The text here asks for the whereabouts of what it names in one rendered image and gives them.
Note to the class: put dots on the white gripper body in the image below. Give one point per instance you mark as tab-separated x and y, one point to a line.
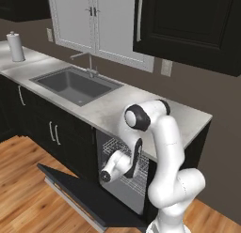
109	152

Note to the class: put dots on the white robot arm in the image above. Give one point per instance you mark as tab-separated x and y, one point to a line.
166	139

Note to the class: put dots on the black base cupboard door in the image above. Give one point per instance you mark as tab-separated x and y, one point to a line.
42	124
77	146
11	108

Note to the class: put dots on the black dishwasher door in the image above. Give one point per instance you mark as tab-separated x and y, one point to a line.
91	193

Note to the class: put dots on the black dishwasher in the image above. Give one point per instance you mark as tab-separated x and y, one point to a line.
128	196

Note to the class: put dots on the grey steel sink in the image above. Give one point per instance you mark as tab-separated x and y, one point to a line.
73	83

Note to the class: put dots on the silver tap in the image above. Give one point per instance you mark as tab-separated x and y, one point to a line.
90	66

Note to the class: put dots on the white framed window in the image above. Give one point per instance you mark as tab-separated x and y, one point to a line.
109	23

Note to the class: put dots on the white paper towel roll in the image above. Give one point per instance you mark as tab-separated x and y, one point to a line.
15	46

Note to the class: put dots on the beige wall socket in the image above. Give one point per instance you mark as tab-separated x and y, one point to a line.
50	34
166	67

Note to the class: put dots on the black wall cupboard door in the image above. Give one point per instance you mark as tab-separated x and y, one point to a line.
194	23

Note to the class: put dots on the black wall cupboard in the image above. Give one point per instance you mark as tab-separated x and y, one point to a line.
22	5

